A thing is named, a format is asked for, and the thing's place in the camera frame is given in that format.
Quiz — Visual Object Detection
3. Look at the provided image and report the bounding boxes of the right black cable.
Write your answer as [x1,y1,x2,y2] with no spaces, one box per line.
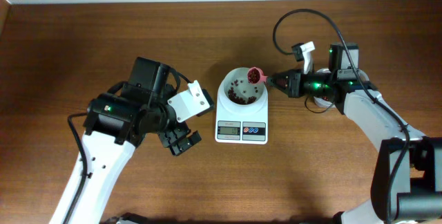
[271,8,411,224]

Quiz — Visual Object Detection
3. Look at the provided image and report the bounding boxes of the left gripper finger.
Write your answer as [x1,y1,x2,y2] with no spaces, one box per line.
[197,89,214,117]
[170,131,202,156]

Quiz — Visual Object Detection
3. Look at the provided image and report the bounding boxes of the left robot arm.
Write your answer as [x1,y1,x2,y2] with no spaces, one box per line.
[50,57,214,223]

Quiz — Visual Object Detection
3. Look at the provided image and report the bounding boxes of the red beans in bowl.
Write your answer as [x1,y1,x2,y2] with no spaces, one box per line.
[227,79,260,105]

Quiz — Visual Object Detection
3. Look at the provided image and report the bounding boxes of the white round bowl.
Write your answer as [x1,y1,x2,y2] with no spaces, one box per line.
[218,67,267,105]

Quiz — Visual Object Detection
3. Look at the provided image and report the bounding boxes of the pink measuring scoop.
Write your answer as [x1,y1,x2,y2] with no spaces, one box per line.
[247,67,267,84]

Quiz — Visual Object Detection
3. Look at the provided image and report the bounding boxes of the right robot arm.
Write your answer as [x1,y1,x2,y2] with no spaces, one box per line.
[266,43,441,223]

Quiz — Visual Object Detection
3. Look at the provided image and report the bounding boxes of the white digital kitchen scale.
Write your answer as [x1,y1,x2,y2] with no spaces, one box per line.
[215,92,269,144]

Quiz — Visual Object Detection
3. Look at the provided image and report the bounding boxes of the clear plastic bean container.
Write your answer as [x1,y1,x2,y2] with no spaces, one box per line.
[314,70,369,109]

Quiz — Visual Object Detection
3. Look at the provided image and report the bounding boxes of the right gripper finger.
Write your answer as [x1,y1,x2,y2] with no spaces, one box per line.
[266,71,289,81]
[266,77,289,95]

